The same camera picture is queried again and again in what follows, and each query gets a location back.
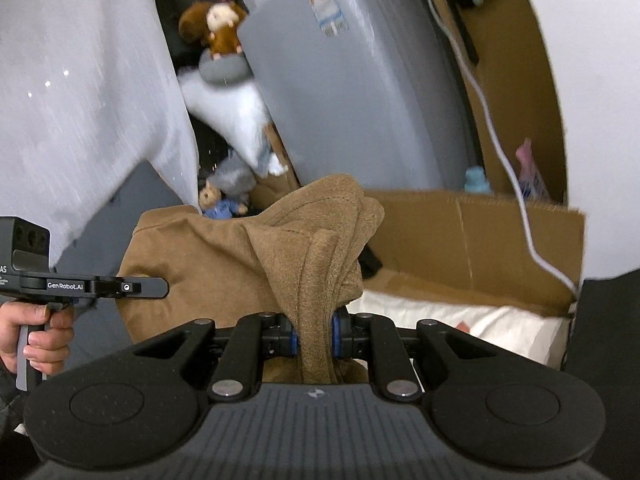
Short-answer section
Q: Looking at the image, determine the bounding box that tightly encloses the brown printed t-shirt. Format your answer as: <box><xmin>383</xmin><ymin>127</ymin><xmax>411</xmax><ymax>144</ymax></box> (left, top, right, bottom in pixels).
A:
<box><xmin>120</xmin><ymin>174</ymin><xmax>387</xmax><ymax>387</ymax></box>

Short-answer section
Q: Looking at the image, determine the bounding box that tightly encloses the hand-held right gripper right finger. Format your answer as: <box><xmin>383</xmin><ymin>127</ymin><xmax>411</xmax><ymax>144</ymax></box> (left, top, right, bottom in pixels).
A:
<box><xmin>329</xmin><ymin>311</ymin><xmax>504</xmax><ymax>403</ymax></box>

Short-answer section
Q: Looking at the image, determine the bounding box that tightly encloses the tall brown cardboard panel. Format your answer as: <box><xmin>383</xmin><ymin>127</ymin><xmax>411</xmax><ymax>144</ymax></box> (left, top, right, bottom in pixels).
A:
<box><xmin>409</xmin><ymin>0</ymin><xmax>569</xmax><ymax>207</ymax></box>

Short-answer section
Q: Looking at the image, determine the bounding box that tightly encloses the teddy bear in blue shirt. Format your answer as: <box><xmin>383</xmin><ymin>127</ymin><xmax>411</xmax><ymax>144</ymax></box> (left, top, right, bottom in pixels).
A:
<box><xmin>197</xmin><ymin>181</ymin><xmax>250</xmax><ymax>221</ymax></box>

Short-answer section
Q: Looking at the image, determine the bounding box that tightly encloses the blue bottle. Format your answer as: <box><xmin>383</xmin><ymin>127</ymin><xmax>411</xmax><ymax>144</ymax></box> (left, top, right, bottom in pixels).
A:
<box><xmin>463</xmin><ymin>166</ymin><xmax>494</xmax><ymax>196</ymax></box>

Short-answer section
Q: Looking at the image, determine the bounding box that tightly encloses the white curtain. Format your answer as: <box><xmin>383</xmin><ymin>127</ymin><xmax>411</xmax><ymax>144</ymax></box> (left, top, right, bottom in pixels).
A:
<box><xmin>0</xmin><ymin>0</ymin><xmax>202</xmax><ymax>267</ymax></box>

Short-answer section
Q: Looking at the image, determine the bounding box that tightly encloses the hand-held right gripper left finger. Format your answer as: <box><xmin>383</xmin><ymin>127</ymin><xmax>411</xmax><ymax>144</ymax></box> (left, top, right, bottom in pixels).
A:
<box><xmin>131</xmin><ymin>311</ymin><xmax>301</xmax><ymax>403</ymax></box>

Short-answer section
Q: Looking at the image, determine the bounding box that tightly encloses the grey padded duvet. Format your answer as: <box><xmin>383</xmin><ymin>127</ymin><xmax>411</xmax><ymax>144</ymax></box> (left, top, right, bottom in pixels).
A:
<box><xmin>54</xmin><ymin>159</ymin><xmax>197</xmax><ymax>312</ymax></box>

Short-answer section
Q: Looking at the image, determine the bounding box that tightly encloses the grey neck pillow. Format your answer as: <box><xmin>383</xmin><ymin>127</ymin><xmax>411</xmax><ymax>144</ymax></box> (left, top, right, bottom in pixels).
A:
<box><xmin>197</xmin><ymin>49</ymin><xmax>254</xmax><ymax>87</ymax></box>

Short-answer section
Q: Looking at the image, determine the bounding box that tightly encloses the person's left hand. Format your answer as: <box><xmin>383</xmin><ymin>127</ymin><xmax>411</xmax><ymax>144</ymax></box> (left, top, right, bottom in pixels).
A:
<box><xmin>0</xmin><ymin>302</ymin><xmax>77</xmax><ymax>377</ymax></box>

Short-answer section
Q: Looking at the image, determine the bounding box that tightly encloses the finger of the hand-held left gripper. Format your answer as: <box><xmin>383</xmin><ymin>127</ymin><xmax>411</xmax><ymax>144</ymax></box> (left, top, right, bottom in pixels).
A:
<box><xmin>116</xmin><ymin>276</ymin><xmax>170</xmax><ymax>300</ymax></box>

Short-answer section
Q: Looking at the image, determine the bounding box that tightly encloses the pink bottle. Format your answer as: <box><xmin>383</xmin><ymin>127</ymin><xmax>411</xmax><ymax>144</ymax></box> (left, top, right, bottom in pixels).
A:
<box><xmin>514</xmin><ymin>138</ymin><xmax>549</xmax><ymax>202</ymax></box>

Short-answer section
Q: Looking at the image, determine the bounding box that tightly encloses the brown monkey plush toy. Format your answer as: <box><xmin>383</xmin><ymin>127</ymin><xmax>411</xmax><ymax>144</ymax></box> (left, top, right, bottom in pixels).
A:
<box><xmin>178</xmin><ymin>0</ymin><xmax>249</xmax><ymax>59</ymax></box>

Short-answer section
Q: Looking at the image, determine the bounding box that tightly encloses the white pillow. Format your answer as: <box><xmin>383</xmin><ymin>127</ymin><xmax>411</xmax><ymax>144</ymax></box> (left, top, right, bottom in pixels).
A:
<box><xmin>179</xmin><ymin>69</ymin><xmax>292</xmax><ymax>178</ymax></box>

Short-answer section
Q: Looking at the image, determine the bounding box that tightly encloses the clear plastic bag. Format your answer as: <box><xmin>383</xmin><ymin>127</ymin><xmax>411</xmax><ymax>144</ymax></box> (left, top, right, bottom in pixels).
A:
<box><xmin>209</xmin><ymin>151</ymin><xmax>259</xmax><ymax>197</ymax></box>

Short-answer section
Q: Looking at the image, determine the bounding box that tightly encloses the white bear print blanket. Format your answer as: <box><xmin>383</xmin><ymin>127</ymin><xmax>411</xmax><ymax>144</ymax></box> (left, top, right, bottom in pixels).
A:
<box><xmin>344</xmin><ymin>287</ymin><xmax>574</xmax><ymax>372</ymax></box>

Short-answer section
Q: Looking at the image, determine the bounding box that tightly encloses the white cable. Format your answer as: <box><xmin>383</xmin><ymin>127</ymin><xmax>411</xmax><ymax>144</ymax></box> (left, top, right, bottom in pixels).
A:
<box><xmin>416</xmin><ymin>0</ymin><xmax>582</xmax><ymax>297</ymax></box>

